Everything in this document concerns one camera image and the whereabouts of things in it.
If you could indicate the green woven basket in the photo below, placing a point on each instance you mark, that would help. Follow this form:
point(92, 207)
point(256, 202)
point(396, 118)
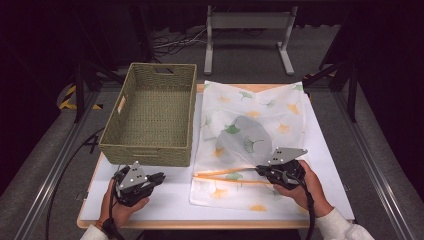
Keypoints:
point(150, 100)

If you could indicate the black metal stand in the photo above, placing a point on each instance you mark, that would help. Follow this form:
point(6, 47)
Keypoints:
point(79, 93)
point(352, 96)

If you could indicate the grey metal table frame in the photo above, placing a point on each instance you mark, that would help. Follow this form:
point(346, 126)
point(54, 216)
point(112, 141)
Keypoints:
point(209, 50)

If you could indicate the aluminium floor rail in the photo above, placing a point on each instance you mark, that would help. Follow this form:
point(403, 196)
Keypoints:
point(53, 176)
point(370, 160)

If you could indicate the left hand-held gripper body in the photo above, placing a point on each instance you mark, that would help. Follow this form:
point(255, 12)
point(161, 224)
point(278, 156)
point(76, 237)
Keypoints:
point(133, 178)

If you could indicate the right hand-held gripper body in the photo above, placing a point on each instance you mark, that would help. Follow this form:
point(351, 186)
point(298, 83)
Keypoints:
point(283, 166)

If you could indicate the white table mat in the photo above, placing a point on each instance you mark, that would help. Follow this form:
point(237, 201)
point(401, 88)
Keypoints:
point(166, 200)

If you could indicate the yellow black hazard tape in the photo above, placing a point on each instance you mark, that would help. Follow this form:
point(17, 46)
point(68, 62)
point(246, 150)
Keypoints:
point(68, 96)

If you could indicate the person's right hand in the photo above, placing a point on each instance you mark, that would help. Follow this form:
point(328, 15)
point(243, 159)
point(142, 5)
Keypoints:
point(315, 195)

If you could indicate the person's left hand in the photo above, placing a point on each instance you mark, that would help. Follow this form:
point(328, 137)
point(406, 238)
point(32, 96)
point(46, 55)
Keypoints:
point(121, 213)

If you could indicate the white leaf-print laundry bag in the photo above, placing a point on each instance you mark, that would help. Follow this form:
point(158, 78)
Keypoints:
point(233, 196)

